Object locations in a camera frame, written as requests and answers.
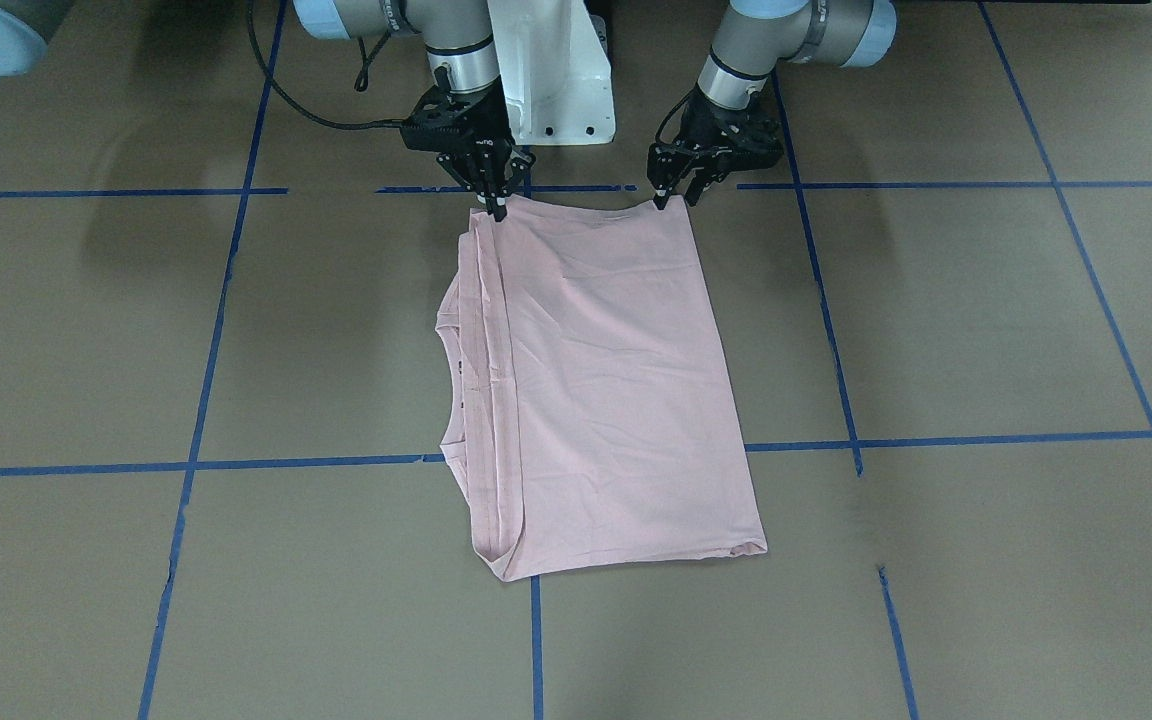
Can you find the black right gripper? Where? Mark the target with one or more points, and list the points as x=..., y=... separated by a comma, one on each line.
x=484, y=166

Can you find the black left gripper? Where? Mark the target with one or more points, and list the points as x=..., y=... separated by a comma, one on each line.
x=714, y=122

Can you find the pink Snoopy t-shirt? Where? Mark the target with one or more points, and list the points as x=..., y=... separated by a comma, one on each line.
x=592, y=414

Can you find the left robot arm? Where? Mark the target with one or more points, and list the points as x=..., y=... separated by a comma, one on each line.
x=753, y=37

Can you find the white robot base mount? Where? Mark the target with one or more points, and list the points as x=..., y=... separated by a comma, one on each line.
x=556, y=73

